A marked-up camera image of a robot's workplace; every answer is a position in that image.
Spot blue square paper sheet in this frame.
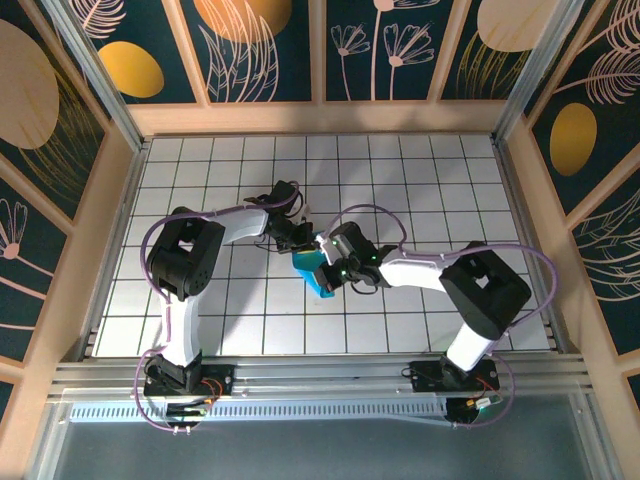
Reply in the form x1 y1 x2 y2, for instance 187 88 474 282
291 232 336 300

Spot aluminium mounting rail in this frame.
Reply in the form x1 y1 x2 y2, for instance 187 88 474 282
47 352 596 402

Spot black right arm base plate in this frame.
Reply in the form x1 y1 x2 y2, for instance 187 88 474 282
408 360 501 395

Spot white slotted cable duct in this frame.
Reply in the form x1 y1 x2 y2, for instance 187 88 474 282
69 402 451 424

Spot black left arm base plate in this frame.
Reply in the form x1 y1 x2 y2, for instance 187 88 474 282
143 363 236 399

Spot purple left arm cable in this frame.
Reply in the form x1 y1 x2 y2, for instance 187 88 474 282
133 179 301 434

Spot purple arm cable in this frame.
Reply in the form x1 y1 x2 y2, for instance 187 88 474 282
323 203 559 431
133 179 301 434

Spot orange left base wires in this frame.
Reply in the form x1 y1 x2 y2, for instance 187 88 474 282
199 377 225 404

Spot orange base wires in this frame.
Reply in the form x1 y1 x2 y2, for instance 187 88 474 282
199 377 225 404
474 374 501 401

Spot aluminium table side rail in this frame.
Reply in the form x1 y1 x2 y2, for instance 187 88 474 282
79 137 154 364
492 137 574 356

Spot orange right base wires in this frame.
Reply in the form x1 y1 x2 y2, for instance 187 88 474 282
474 374 501 401

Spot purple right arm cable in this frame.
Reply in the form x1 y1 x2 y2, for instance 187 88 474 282
323 203 559 431

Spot aluminium frame post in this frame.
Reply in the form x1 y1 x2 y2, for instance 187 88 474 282
42 0 151 151
492 0 584 146

